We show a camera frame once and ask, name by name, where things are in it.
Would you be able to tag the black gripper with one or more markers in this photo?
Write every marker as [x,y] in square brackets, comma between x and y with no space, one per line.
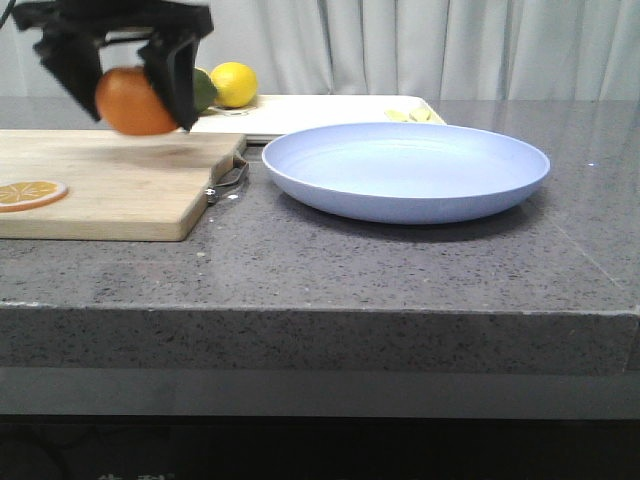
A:
[71,29]

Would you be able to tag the wooden cutting board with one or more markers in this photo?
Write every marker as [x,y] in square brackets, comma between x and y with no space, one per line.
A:
[132,188]

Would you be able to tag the green lime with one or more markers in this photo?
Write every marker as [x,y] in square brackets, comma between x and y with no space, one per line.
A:
[204,90]

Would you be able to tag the orange fruit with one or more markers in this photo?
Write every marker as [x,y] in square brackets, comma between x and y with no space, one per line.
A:
[125,99]

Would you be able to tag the white plastic tray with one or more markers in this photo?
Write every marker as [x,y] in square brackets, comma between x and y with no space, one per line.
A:
[270,116]

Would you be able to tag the light blue plate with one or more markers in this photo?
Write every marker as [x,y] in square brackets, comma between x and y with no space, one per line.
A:
[405,173]

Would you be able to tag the orange slice piece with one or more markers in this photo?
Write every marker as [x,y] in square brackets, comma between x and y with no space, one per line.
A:
[26,195]

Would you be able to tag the yellow lemon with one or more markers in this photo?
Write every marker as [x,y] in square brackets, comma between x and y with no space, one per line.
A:
[236,84]

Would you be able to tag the grey curtain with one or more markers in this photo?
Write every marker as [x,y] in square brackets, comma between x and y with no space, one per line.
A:
[437,50]

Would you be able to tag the metal cutting board handle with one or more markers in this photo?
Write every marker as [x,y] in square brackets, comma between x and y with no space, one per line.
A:
[229,181]

